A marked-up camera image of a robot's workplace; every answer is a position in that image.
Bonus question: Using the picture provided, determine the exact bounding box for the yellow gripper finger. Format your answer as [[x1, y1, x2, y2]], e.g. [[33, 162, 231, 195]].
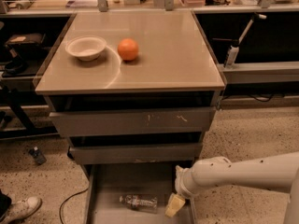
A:
[[165, 193, 186, 217]]

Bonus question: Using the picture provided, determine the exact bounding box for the clear plastic water bottle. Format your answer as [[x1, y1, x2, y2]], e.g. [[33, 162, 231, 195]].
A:
[[119, 194, 158, 213]]

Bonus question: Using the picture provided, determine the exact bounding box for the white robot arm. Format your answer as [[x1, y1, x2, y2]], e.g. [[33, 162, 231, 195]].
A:
[[165, 152, 299, 224]]

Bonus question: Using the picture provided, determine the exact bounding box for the middle grey drawer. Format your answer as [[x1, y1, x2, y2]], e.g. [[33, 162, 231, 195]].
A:
[[70, 143, 202, 164]]

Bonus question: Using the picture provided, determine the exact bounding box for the bottom open grey drawer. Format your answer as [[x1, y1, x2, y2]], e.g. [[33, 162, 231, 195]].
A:
[[83, 162, 195, 224]]

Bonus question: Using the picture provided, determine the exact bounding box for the top grey drawer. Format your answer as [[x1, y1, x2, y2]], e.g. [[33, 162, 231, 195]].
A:
[[50, 107, 216, 137]]

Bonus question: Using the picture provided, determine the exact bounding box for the grey drawer cabinet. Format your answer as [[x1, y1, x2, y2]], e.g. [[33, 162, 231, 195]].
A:
[[35, 10, 226, 224]]

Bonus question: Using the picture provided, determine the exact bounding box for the small black floor device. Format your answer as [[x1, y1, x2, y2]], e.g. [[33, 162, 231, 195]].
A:
[[29, 147, 47, 165]]

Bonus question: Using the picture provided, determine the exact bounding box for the white sneaker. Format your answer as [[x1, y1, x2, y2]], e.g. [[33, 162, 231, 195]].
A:
[[0, 197, 42, 224]]

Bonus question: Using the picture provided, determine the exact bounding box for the orange fruit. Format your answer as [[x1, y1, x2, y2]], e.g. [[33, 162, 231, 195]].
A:
[[118, 38, 138, 61]]

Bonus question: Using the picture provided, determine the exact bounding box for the white bowl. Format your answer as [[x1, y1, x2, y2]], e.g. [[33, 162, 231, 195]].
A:
[[65, 35, 107, 62]]

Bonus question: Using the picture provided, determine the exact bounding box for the white rod tool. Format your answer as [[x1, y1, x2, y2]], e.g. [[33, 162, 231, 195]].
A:
[[238, 13, 267, 45]]

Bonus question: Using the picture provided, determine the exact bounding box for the black floor cable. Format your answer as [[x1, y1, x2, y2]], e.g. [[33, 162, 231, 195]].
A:
[[58, 186, 90, 224]]

